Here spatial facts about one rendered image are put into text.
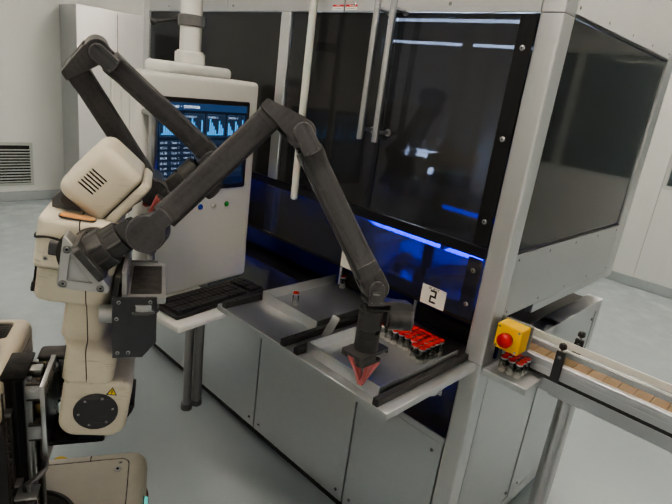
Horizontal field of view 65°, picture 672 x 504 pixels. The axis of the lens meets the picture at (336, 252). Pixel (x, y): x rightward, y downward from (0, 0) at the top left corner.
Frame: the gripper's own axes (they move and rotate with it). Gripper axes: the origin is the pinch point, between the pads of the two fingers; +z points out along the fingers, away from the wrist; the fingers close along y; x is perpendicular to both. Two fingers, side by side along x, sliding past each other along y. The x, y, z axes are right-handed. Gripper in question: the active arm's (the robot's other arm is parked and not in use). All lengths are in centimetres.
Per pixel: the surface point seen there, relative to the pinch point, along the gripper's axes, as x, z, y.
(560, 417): -32, 13, 52
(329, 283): 54, 1, 43
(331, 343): 20.1, 1.6, 10.1
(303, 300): 47, 2, 24
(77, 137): 501, 12, 118
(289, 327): 34.8, 2.0, 7.1
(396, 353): 6.3, 2.0, 22.6
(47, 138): 545, 20, 103
